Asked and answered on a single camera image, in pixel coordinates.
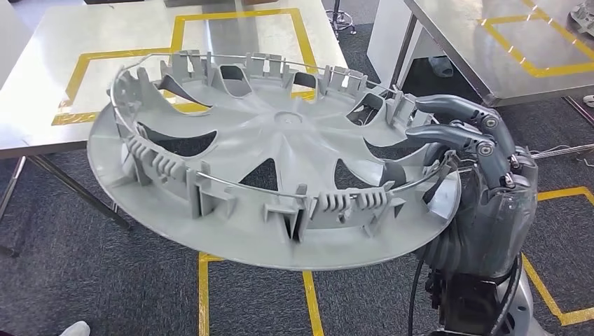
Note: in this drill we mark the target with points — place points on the grey plastic wheel hubcap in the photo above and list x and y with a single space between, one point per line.
260 134

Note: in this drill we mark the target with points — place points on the grey slipper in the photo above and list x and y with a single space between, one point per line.
441 67

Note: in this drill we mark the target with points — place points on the grey plastic part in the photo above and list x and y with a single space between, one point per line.
582 16

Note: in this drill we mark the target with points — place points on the white desk panel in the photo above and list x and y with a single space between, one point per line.
385 37

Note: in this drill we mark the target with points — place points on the yellow double-square tape outline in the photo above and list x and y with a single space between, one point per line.
178 32

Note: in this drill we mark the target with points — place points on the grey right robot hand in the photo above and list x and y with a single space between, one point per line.
506 208

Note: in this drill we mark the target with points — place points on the person's foot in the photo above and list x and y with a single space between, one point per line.
76 329

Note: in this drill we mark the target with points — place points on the steel workbench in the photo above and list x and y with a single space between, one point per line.
464 28
46 69

